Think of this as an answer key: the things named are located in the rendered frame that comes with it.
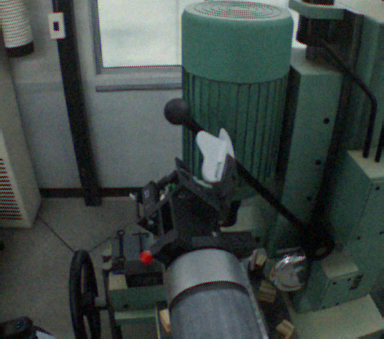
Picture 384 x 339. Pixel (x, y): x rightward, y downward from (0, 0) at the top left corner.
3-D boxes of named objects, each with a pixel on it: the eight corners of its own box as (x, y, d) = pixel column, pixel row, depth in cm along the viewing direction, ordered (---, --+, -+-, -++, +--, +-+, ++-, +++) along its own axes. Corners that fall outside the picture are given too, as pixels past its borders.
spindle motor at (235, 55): (177, 152, 77) (174, -1, 61) (258, 145, 79) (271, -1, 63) (190, 208, 62) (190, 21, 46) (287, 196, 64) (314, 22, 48)
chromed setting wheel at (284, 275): (263, 287, 74) (272, 250, 68) (314, 277, 76) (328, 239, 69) (267, 298, 72) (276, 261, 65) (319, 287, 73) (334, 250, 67)
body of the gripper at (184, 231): (177, 151, 42) (195, 225, 32) (225, 189, 46) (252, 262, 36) (132, 191, 44) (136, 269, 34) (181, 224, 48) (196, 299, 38)
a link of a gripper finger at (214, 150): (215, 102, 46) (194, 163, 41) (244, 130, 49) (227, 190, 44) (198, 109, 48) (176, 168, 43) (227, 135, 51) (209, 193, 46)
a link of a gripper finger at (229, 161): (237, 151, 45) (217, 215, 40) (244, 157, 45) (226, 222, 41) (209, 158, 48) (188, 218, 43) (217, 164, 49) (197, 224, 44)
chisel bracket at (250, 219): (197, 239, 84) (198, 212, 79) (256, 231, 85) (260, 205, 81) (203, 263, 77) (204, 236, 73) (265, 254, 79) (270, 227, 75)
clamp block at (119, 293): (113, 265, 90) (108, 242, 86) (165, 261, 92) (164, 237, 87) (114, 313, 78) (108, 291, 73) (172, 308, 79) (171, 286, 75)
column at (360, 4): (270, 252, 103) (310, -9, 66) (336, 240, 106) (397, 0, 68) (295, 315, 84) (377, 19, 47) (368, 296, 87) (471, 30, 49)
